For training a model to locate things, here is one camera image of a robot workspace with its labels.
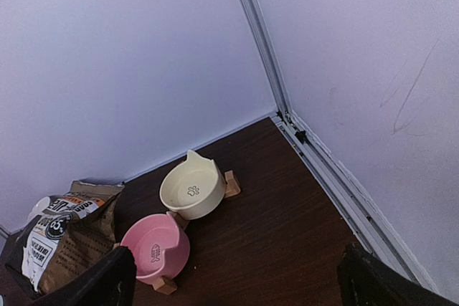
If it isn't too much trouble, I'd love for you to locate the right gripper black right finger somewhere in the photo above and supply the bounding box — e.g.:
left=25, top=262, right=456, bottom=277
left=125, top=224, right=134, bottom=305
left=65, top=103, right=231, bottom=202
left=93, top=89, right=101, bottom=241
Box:
left=337, top=243, right=456, bottom=306

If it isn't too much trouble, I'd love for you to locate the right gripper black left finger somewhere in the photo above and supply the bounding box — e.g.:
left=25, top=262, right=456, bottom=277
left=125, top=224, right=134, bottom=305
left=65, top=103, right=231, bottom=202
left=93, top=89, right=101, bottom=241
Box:
left=32, top=246, right=136, bottom=305

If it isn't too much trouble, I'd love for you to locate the brown dog food bag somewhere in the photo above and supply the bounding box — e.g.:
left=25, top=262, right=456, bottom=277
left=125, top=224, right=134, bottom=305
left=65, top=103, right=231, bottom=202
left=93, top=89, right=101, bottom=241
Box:
left=5, top=181, right=125, bottom=299

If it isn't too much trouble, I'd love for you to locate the pink cat-ear pet bowl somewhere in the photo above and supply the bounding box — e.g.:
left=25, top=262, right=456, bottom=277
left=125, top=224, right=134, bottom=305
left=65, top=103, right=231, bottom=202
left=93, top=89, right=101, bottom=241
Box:
left=120, top=211, right=190, bottom=285

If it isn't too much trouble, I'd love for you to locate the cream cat-ear pet bowl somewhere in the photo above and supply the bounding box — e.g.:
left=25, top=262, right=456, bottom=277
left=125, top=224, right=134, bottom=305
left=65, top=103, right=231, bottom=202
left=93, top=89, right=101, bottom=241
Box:
left=159, top=150, right=227, bottom=220

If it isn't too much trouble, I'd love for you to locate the white patterned ceramic bowl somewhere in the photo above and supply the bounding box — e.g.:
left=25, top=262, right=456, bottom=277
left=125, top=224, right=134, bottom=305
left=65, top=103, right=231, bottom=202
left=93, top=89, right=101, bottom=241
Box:
left=27, top=196, right=54, bottom=223

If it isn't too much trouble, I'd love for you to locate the right aluminium table rail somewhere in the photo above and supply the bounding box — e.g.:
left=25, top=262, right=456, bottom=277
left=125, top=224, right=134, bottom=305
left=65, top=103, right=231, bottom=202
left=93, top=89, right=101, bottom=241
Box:
left=271, top=111, right=440, bottom=294

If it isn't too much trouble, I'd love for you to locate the right aluminium corner post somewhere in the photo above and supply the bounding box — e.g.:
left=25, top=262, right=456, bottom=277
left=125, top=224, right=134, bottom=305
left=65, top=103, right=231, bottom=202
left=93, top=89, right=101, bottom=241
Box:
left=240, top=0, right=291, bottom=122

